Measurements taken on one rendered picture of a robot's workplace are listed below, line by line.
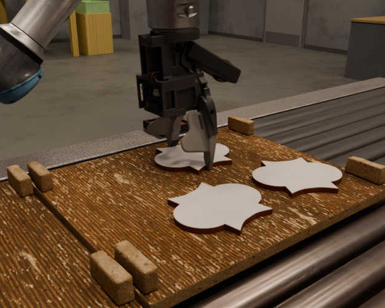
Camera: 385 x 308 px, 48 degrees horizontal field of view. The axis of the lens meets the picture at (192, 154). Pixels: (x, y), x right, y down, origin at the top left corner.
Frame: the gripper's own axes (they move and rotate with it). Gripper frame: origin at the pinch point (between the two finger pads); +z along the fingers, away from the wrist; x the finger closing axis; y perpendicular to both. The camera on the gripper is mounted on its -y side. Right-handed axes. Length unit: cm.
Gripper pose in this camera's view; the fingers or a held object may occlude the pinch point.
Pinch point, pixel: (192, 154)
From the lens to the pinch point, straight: 71.5
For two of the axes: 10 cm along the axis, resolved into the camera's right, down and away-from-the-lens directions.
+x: 6.0, 2.9, -7.4
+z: 0.4, 9.2, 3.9
